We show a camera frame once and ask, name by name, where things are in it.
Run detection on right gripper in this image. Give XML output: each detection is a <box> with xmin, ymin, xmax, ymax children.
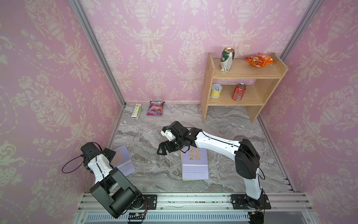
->
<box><xmin>156</xmin><ymin>137</ymin><xmax>185</xmax><ymax>156</ymax></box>

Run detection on purple calendar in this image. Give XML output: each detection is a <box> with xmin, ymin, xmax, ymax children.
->
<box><xmin>181</xmin><ymin>147</ymin><xmax>209</xmax><ymax>179</ymax></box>
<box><xmin>111</xmin><ymin>145</ymin><xmax>136</xmax><ymax>176</ymax></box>

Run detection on green calendar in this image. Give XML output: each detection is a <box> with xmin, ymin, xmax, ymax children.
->
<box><xmin>183</xmin><ymin>179</ymin><xmax>208</xmax><ymax>181</ymax></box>

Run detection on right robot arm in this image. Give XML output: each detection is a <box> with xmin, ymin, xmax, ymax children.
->
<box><xmin>157</xmin><ymin>121</ymin><xmax>268</xmax><ymax>210</ymax></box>

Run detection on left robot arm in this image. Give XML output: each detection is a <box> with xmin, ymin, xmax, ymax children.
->
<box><xmin>81</xmin><ymin>142</ymin><xmax>142</xmax><ymax>218</ymax></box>

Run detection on purple candy bag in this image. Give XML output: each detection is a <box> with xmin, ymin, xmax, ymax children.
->
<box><xmin>146</xmin><ymin>101</ymin><xmax>165</xmax><ymax>116</ymax></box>

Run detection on green white gum box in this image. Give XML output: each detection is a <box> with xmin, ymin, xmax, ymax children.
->
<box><xmin>131</xmin><ymin>104</ymin><xmax>142</xmax><ymax>119</ymax></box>

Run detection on small circuit board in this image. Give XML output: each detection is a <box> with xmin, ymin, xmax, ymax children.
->
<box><xmin>128</xmin><ymin>212</ymin><xmax>146</xmax><ymax>220</ymax></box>

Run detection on yellow tin can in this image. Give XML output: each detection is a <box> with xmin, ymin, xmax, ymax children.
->
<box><xmin>210</xmin><ymin>84</ymin><xmax>223</xmax><ymax>98</ymax></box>

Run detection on red soda can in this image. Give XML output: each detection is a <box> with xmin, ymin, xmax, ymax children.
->
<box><xmin>232</xmin><ymin>83</ymin><xmax>246</xmax><ymax>101</ymax></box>

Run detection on green drink can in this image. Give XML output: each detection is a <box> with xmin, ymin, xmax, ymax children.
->
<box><xmin>219</xmin><ymin>48</ymin><xmax>235</xmax><ymax>72</ymax></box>

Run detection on wooden shelf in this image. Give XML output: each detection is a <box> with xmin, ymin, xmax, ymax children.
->
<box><xmin>200</xmin><ymin>52</ymin><xmax>289</xmax><ymax>124</ymax></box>

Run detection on orange snack bag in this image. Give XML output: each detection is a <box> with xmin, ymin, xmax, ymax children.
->
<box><xmin>244</xmin><ymin>53</ymin><xmax>275</xmax><ymax>68</ymax></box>

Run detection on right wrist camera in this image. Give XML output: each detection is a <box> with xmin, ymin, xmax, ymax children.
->
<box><xmin>160</xmin><ymin>126</ymin><xmax>176</xmax><ymax>141</ymax></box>

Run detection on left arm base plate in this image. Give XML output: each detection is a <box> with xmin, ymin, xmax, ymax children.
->
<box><xmin>130</xmin><ymin>194</ymin><xmax>158</xmax><ymax>210</ymax></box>

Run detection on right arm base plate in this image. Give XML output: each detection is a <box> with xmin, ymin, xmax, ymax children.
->
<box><xmin>230</xmin><ymin>193</ymin><xmax>271</xmax><ymax>211</ymax></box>

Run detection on aluminium front rail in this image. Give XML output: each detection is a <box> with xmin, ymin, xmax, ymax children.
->
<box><xmin>73</xmin><ymin>192</ymin><xmax>319</xmax><ymax>224</ymax></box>

